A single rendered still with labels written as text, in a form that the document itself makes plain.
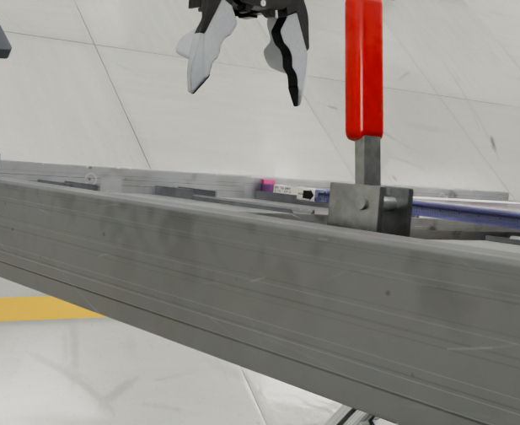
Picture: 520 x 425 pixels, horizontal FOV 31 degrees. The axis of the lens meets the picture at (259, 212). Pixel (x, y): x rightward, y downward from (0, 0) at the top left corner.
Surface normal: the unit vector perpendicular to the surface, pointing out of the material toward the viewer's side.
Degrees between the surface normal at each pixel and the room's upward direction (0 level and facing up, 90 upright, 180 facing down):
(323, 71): 0
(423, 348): 90
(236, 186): 47
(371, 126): 40
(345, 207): 90
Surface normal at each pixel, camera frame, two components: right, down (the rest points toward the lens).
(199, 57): -0.10, 0.15
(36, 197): -0.80, -0.03
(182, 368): 0.46, -0.67
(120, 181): 0.59, 0.08
